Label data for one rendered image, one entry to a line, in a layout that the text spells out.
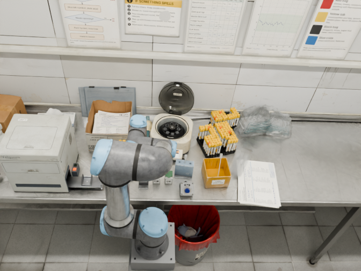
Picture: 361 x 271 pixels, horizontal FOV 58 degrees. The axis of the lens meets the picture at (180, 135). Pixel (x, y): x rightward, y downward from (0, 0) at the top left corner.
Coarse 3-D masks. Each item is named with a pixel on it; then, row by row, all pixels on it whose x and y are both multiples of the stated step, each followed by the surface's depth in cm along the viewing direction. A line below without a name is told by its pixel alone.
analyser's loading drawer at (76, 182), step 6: (66, 180) 169; (72, 180) 169; (78, 180) 170; (84, 180) 170; (90, 180) 167; (96, 180) 171; (72, 186) 167; (78, 186) 167; (84, 186) 168; (90, 186) 168; (96, 186) 168; (102, 186) 169
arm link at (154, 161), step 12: (144, 144) 101; (156, 144) 127; (168, 144) 130; (144, 156) 96; (156, 156) 98; (168, 156) 103; (144, 168) 95; (156, 168) 97; (168, 168) 102; (144, 180) 98
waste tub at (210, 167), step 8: (208, 160) 180; (216, 160) 181; (224, 160) 182; (208, 168) 185; (216, 168) 186; (224, 168) 184; (208, 176) 182; (216, 176) 182; (224, 176) 171; (208, 184) 175; (216, 184) 175; (224, 184) 176
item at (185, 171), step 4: (176, 160) 176; (180, 160) 177; (184, 160) 177; (188, 160) 177; (176, 164) 174; (180, 164) 175; (184, 164) 175; (188, 164) 175; (192, 164) 175; (176, 168) 177; (180, 168) 176; (184, 168) 176; (188, 168) 176; (192, 168) 175; (176, 172) 179; (180, 172) 179; (184, 172) 178; (188, 172) 178; (192, 172) 177; (176, 176) 180; (180, 176) 180; (184, 176) 180; (188, 176) 181
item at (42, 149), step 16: (16, 128) 157; (32, 128) 158; (48, 128) 159; (64, 128) 159; (0, 144) 149; (16, 144) 150; (32, 144) 151; (48, 144) 151; (64, 144) 158; (0, 160) 148; (16, 160) 149; (32, 160) 149; (48, 160) 150; (64, 160) 159; (16, 176) 157; (32, 176) 158; (48, 176) 158; (64, 176) 160
